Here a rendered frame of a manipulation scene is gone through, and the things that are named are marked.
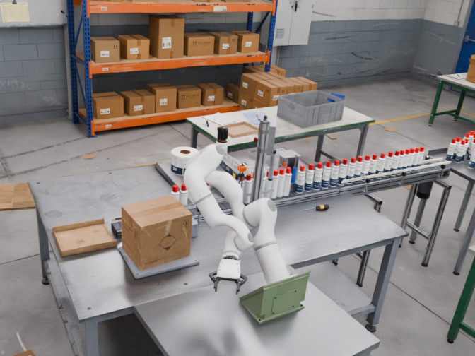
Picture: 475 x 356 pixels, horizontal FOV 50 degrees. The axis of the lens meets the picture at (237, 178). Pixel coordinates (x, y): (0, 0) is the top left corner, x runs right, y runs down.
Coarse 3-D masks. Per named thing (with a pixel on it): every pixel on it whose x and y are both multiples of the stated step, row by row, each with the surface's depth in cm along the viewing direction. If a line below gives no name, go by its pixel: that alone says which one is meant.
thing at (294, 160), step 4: (280, 156) 353; (280, 160) 354; (284, 160) 355; (288, 160) 363; (292, 160) 360; (296, 160) 356; (280, 164) 356; (288, 164) 364; (292, 164) 361; (296, 164) 356; (296, 172) 358; (296, 176) 360; (292, 184) 358; (292, 188) 359
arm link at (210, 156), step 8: (216, 144) 246; (200, 152) 247; (208, 152) 242; (216, 152) 243; (200, 160) 240; (208, 160) 241; (216, 160) 243; (192, 168) 238; (200, 168) 239; (208, 168) 241; (184, 176) 236; (192, 176) 235; (200, 176) 237; (184, 184) 238; (192, 184) 234; (200, 184) 235; (192, 192) 235; (200, 192) 234; (208, 192) 236
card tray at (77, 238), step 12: (60, 228) 297; (72, 228) 301; (84, 228) 303; (96, 228) 304; (60, 240) 290; (72, 240) 291; (84, 240) 292; (96, 240) 293; (108, 240) 294; (60, 252) 280; (72, 252) 278; (84, 252) 282
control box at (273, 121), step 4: (268, 120) 311; (272, 120) 312; (276, 120) 313; (272, 124) 305; (272, 128) 302; (272, 132) 304; (272, 136) 305; (268, 140) 306; (272, 140) 306; (268, 144) 307; (272, 144) 307; (268, 148) 308; (272, 148) 308; (268, 152) 309; (272, 152) 309
